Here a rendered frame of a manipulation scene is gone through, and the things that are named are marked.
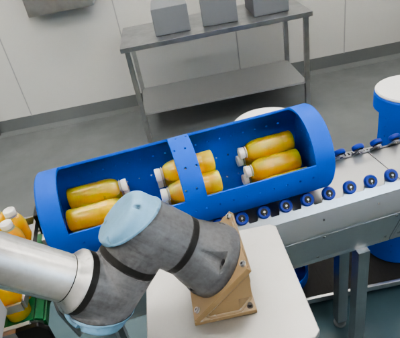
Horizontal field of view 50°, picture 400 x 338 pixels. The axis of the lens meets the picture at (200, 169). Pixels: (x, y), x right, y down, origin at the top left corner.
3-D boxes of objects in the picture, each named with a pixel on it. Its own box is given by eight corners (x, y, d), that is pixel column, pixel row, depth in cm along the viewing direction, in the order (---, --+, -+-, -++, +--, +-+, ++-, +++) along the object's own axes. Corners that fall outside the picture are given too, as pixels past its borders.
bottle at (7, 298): (33, 302, 128) (11, 261, 119) (29, 320, 122) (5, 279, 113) (11, 306, 128) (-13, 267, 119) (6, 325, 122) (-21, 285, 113)
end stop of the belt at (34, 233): (27, 307, 120) (23, 300, 118) (25, 308, 120) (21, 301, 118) (39, 222, 153) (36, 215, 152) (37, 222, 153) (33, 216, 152)
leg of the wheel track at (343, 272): (348, 326, 205) (352, 228, 171) (337, 329, 204) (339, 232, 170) (341, 316, 209) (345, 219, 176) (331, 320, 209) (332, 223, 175)
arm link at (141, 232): (201, 228, 75) (136, 195, 70) (162, 290, 76) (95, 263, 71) (183, 204, 86) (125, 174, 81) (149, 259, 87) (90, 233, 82)
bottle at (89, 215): (68, 233, 123) (127, 216, 125) (63, 210, 123) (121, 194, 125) (73, 231, 129) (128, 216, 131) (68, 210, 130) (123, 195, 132)
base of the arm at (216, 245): (244, 271, 76) (201, 251, 72) (194, 311, 83) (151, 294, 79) (235, 212, 88) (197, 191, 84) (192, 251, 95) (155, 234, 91)
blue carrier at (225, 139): (334, 203, 137) (339, 129, 120) (66, 282, 128) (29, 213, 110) (296, 156, 160) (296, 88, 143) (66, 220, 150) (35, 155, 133)
